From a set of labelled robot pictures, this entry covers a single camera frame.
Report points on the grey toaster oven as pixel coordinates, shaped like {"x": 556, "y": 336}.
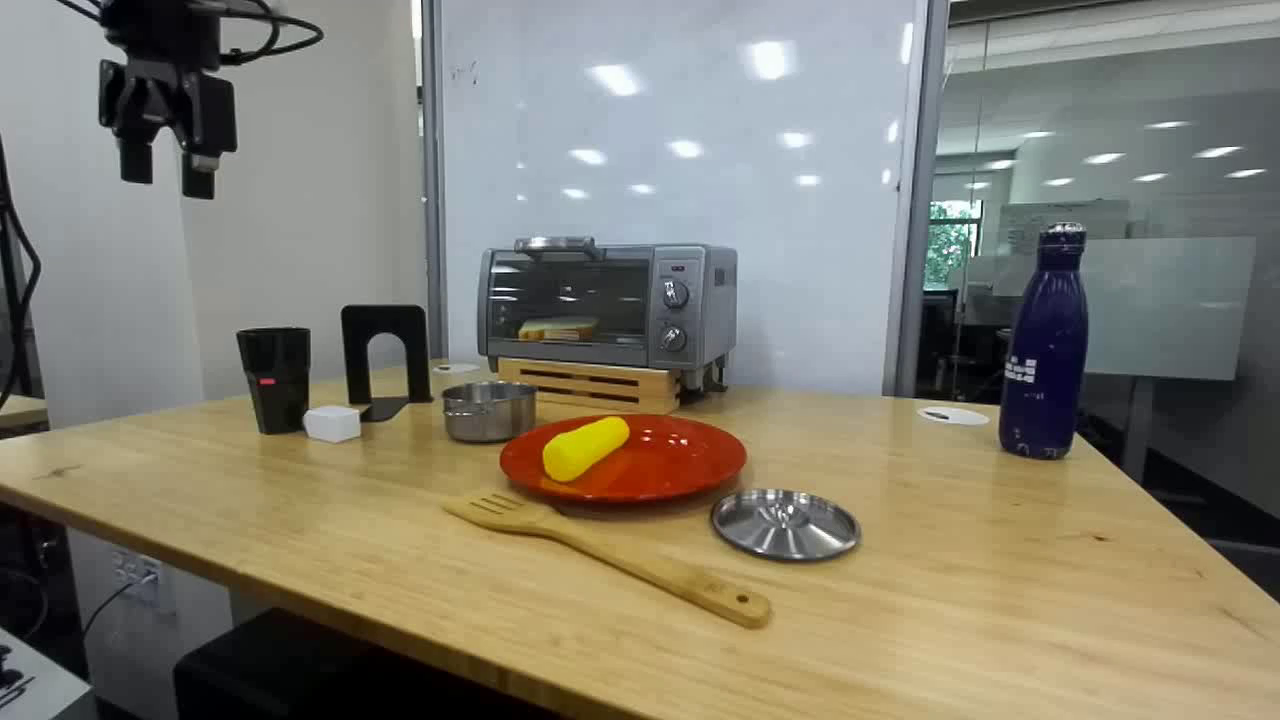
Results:
{"x": 605, "y": 306}

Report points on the white wall power outlet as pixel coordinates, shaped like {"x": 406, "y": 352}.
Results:
{"x": 142, "y": 577}

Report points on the yellow corn cob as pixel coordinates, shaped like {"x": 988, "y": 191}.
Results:
{"x": 587, "y": 446}

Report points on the small white box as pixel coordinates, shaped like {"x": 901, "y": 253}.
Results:
{"x": 334, "y": 426}

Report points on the small steel pot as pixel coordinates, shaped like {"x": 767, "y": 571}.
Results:
{"x": 485, "y": 412}

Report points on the wooden slatted stand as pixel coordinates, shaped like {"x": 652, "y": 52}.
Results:
{"x": 592, "y": 385}

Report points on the red round plate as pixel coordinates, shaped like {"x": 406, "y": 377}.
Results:
{"x": 643, "y": 466}

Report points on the frosted glass board on stand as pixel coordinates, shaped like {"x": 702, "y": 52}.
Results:
{"x": 1165, "y": 306}

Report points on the black metal bookend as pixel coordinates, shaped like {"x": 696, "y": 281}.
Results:
{"x": 358, "y": 352}

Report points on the dark blue water bottle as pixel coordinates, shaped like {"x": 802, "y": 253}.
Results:
{"x": 1046, "y": 344}

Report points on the bread slice in toaster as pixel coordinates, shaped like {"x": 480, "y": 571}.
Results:
{"x": 556, "y": 329}

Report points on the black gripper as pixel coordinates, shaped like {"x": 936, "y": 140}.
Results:
{"x": 161, "y": 28}

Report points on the black tumbler cup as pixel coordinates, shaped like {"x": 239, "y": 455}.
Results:
{"x": 273, "y": 381}

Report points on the wooden slotted spatula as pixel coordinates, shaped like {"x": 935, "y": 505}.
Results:
{"x": 602, "y": 545}

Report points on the steel pot lid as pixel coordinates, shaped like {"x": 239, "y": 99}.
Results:
{"x": 784, "y": 523}

